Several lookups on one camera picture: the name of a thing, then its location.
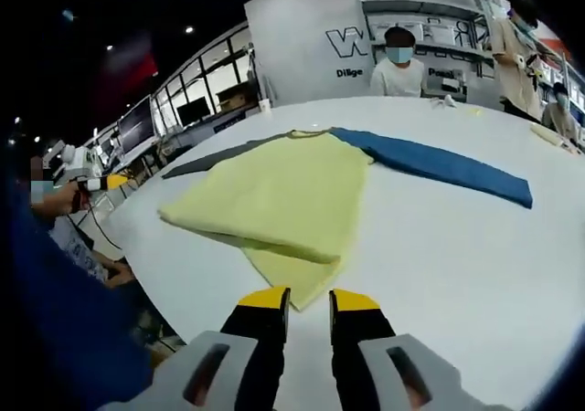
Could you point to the white storage box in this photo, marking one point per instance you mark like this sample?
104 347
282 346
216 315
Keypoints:
436 31
377 31

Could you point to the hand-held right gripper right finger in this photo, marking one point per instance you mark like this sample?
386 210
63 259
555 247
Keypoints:
379 374

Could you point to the metal storage shelf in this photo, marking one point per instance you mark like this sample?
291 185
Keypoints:
425 4

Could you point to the grey desk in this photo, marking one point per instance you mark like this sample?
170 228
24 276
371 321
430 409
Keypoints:
146 155

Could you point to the white paper cup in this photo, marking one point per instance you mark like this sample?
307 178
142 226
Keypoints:
264 108

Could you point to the cream cloth roll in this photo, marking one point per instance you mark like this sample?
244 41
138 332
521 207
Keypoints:
550 136

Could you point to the yellow grey blue garment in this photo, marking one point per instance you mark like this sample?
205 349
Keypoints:
283 187

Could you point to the black-framed window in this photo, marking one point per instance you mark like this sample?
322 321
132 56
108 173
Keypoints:
219 73

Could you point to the small white object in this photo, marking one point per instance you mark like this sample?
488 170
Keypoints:
443 103

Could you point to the black box device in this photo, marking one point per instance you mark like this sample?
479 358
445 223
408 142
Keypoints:
452 89

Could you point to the small black monitor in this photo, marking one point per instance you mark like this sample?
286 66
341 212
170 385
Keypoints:
192 109

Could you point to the blue panel counter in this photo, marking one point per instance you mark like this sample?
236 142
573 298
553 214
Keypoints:
228 121

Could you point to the cardboard box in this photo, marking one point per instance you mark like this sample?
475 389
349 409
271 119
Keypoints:
233 98

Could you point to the person in blue sleeve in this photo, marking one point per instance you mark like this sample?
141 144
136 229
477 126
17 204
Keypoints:
68 338

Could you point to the large dark monitor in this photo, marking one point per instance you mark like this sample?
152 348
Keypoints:
136 125

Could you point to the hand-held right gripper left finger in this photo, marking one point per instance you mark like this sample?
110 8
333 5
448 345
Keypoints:
215 370

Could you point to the white device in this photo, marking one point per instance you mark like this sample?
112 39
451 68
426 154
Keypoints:
75 155

